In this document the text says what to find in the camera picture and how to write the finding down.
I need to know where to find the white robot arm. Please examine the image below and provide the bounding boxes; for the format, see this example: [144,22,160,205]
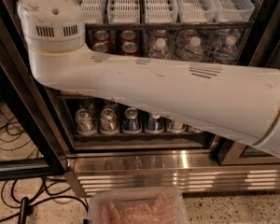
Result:
[17,0,280,159]

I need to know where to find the blue can front left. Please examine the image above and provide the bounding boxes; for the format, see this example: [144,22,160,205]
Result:
[123,107,141,133]

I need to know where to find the blue can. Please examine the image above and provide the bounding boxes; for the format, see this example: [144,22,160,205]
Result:
[123,107,141,133]
[146,113,164,133]

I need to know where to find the blue can front right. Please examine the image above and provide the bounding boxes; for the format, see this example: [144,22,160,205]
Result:
[146,113,164,133]

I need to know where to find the silver can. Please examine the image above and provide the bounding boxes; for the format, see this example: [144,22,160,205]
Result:
[100,108,119,135]
[75,109,95,136]

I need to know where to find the black steel fridge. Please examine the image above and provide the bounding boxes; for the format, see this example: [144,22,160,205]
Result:
[0,0,280,196]

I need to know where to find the coke can middle right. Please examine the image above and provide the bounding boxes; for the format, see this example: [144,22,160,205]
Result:
[120,42,139,57]

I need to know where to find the coke can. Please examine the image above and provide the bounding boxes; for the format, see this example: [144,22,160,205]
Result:
[120,42,139,57]
[92,43,111,53]
[93,31,111,45]
[119,30,138,44]

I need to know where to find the silver can front left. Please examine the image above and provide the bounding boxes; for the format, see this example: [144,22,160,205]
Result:
[75,109,95,136]

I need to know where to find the coke can middle centre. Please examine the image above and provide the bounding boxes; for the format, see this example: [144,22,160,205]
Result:
[92,43,111,53]

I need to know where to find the coke can back right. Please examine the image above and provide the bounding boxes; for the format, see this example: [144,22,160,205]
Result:
[119,30,138,44]

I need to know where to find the coke can back centre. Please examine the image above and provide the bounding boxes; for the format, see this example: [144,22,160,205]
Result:
[93,31,111,45]

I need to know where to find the open fridge glass door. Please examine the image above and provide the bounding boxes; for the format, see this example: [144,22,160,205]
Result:
[0,0,68,182]

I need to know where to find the tea bottle left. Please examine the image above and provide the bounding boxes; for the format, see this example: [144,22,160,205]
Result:
[167,119,186,133]

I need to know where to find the tea bottle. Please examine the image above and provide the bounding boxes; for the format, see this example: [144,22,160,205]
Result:
[188,126,203,133]
[167,119,186,133]

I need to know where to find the water bottle front left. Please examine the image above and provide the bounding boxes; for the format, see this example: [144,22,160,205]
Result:
[148,38,171,60]

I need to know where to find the water bottle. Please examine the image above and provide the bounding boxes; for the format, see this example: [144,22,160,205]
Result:
[213,35,237,64]
[148,38,171,60]
[178,36,203,62]

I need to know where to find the tea bottle right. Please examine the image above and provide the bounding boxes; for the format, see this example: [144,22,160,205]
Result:
[188,126,203,133]

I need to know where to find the water bottle front middle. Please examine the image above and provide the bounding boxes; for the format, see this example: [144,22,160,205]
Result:
[178,36,203,62]

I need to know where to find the water bottle front right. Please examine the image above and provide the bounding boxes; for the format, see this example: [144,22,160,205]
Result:
[213,35,237,64]

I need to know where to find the clear plastic bin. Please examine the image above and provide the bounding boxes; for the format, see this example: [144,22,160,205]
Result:
[88,187,189,224]

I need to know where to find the black floor stand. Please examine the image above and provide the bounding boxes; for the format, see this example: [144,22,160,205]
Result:
[18,197,33,224]

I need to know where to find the black floor cables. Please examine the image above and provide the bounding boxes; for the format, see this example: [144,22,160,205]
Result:
[0,103,90,224]

